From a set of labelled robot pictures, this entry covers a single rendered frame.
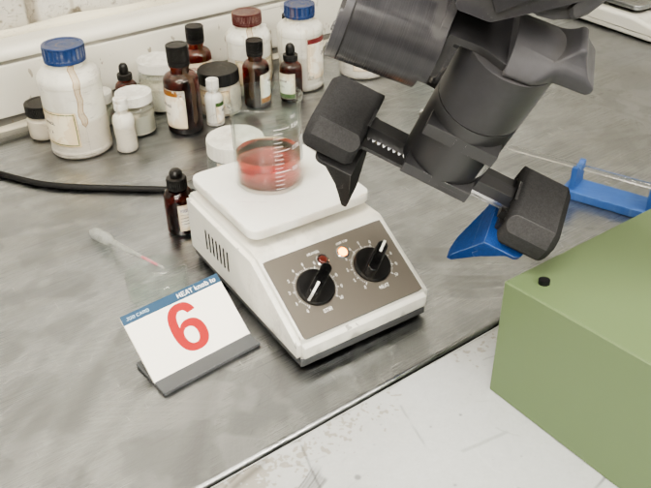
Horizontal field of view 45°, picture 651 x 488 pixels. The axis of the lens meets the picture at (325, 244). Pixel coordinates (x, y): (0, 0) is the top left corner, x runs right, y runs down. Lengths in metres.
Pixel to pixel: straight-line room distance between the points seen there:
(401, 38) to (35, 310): 0.43
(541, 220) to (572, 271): 0.05
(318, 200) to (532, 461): 0.27
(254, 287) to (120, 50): 0.53
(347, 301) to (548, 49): 0.27
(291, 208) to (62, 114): 0.38
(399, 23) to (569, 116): 0.64
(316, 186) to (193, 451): 0.25
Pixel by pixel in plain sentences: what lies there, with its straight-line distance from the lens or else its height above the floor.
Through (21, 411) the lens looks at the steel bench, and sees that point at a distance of 0.64.
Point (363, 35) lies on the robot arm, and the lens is 0.44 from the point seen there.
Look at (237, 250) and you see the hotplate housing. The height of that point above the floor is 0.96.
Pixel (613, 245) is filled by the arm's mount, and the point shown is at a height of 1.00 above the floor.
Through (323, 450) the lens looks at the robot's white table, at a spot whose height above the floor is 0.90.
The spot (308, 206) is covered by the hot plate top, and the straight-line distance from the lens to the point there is 0.66.
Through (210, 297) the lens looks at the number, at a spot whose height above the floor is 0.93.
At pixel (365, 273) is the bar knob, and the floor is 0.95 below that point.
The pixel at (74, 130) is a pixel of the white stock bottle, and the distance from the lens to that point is 0.95.
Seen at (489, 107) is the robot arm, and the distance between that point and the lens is 0.46.
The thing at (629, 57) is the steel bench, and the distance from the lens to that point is 1.29.
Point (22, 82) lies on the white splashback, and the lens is 1.06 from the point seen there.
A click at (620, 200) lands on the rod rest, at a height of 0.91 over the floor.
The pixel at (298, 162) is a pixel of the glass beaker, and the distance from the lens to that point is 0.67.
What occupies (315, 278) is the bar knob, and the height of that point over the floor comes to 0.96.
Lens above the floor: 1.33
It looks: 34 degrees down
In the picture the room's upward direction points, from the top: 1 degrees counter-clockwise
